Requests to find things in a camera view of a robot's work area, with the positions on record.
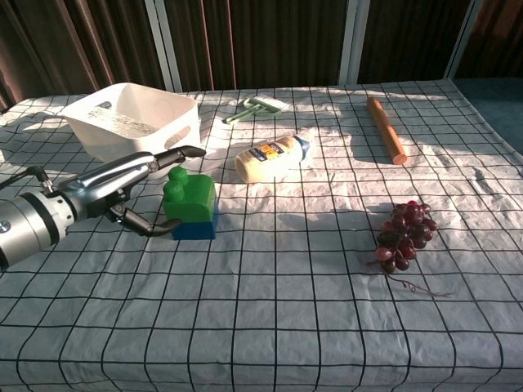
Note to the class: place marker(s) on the dark brown curtain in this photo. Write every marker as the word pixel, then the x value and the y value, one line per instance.
pixel 286 41

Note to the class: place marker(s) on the green toy building block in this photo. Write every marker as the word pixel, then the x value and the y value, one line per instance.
pixel 192 196

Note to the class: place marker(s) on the blue toy building block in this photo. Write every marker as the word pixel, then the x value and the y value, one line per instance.
pixel 195 230

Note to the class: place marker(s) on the white plastic basket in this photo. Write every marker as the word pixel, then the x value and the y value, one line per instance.
pixel 135 120

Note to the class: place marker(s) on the white black grid tablecloth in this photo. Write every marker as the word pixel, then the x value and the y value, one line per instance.
pixel 286 286

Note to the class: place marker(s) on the bunch of red grapes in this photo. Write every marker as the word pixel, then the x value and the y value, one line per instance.
pixel 404 237

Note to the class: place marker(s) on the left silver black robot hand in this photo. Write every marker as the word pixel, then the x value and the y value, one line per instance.
pixel 107 182

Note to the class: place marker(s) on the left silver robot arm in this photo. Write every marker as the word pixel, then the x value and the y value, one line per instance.
pixel 28 222

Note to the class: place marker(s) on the mayonnaise squeeze bottle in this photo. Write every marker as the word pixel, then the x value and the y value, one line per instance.
pixel 269 158

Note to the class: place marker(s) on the wooden rolling pin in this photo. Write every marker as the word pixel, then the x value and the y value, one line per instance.
pixel 385 130

